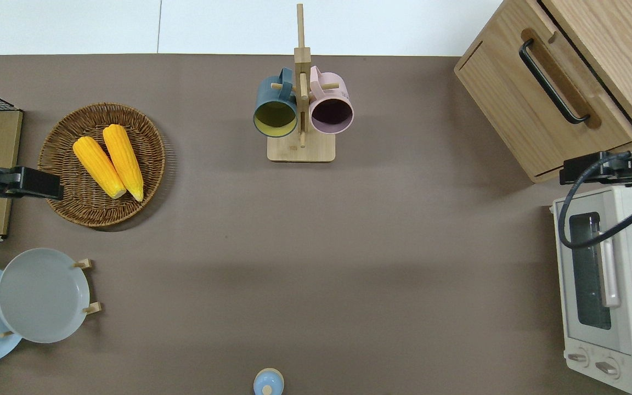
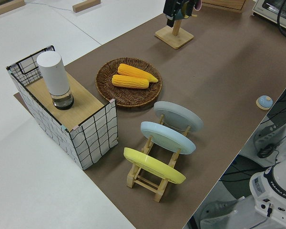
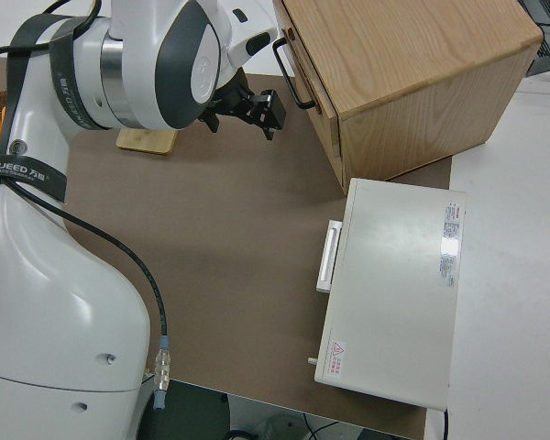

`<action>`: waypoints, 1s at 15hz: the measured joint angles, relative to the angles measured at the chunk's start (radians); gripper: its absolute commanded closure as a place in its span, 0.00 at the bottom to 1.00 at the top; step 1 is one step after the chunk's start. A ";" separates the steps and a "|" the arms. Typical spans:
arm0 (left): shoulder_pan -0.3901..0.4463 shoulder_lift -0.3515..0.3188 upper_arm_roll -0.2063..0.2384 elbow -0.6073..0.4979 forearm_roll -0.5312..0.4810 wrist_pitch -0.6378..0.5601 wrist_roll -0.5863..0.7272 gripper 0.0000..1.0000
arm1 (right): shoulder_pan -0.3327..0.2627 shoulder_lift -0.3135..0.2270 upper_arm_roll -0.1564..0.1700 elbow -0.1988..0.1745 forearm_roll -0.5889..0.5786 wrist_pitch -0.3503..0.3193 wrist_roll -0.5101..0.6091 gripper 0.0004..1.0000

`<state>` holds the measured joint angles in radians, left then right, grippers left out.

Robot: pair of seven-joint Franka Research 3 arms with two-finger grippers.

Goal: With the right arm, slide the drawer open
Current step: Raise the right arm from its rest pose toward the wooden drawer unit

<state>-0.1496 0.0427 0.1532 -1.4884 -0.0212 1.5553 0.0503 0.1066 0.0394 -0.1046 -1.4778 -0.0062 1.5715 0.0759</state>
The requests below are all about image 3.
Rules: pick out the white toaster oven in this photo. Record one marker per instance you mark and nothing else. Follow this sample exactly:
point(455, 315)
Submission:
point(394, 284)

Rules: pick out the light wooden drawer cabinet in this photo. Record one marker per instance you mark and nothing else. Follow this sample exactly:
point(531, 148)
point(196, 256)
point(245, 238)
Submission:
point(417, 55)

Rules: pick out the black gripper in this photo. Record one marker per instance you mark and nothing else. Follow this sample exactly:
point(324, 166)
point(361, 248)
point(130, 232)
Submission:
point(266, 117)

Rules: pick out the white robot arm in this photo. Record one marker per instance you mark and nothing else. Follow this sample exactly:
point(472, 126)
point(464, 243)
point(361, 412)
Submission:
point(50, 298)

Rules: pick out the light wooden drawer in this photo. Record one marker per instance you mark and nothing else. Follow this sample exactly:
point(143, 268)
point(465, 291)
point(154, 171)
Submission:
point(309, 55)

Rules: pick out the brown table mat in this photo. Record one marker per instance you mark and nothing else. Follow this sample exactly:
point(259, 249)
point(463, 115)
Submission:
point(234, 229)

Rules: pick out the wooden mug tree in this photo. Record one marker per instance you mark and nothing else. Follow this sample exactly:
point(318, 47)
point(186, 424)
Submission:
point(146, 139)

